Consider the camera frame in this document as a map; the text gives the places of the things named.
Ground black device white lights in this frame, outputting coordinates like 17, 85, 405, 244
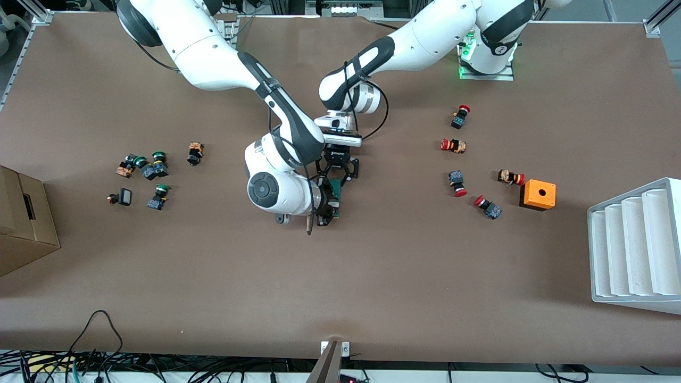
306, 0, 385, 16

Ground green button blue contact block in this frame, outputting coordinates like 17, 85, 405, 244
147, 184, 171, 211
133, 156, 157, 181

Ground white slotted rack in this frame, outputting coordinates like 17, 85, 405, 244
587, 177, 681, 315

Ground brown cardboard box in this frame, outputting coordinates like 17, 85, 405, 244
0, 165, 61, 277

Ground yellow label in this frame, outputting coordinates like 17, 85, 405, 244
27, 355, 75, 373

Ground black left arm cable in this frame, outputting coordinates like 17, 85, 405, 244
343, 61, 390, 141

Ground aluminium camera post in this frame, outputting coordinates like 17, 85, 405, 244
306, 340, 352, 383

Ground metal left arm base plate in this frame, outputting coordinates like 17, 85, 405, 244
459, 32, 515, 81

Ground orange button enclosure box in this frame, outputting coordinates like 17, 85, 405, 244
519, 179, 557, 211

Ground black looped cable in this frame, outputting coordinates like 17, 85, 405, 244
68, 310, 124, 368

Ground aluminium frame profile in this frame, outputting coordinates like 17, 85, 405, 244
0, 11, 54, 111
643, 0, 681, 38

